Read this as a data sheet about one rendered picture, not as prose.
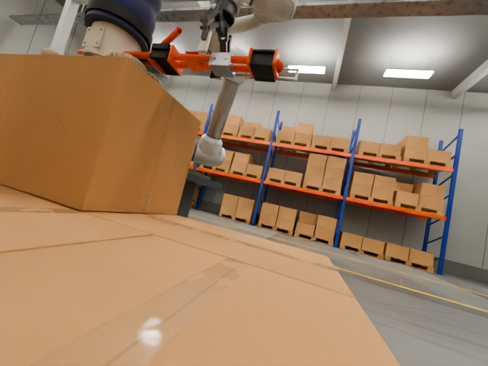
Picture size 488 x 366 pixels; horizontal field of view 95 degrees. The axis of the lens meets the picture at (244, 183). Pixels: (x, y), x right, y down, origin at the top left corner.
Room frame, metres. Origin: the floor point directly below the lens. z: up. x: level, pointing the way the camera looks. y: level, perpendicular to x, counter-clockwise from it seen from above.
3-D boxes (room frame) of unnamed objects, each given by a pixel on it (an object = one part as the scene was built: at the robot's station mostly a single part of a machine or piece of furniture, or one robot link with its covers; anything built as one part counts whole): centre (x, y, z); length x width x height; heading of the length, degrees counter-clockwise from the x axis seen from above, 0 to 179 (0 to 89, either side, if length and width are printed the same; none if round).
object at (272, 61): (0.64, 0.02, 1.07); 0.08 x 0.07 x 0.05; 73
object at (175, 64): (0.74, 0.36, 1.07); 0.10 x 0.08 x 0.06; 163
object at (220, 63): (0.68, 0.15, 1.07); 0.07 x 0.07 x 0.04; 73
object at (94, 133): (0.82, 0.58, 0.75); 0.60 x 0.40 x 0.40; 72
